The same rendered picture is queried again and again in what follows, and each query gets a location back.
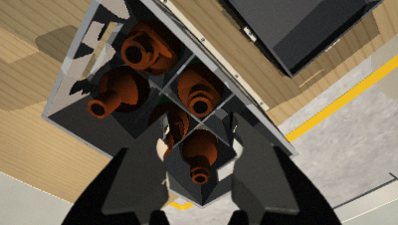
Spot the black divided crate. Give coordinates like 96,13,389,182
41,0,299,209

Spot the brown glass bottle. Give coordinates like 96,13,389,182
177,58,224,116
182,124,219,184
88,64,156,118
147,95,190,157

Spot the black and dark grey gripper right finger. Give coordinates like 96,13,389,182
230,111,342,225

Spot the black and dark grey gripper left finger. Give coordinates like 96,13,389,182
61,112,171,225

